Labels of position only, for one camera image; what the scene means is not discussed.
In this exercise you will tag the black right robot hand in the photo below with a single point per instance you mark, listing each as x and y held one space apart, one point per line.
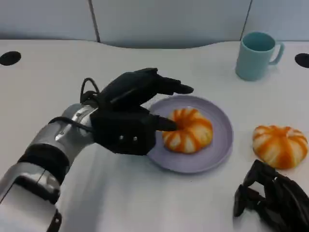
285 205

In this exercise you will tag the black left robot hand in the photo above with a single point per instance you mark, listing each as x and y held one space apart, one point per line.
130 89

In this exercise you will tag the orange white toy bread roll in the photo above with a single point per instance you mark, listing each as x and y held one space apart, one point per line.
280 145
190 135

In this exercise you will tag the grey partition panel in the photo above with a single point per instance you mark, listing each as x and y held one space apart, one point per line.
169 21
43 19
282 15

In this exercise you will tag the lilac plate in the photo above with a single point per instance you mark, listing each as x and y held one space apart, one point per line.
217 149

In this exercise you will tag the pale green mug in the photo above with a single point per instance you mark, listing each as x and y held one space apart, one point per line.
252 64

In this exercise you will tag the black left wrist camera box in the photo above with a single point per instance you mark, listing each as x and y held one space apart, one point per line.
123 133

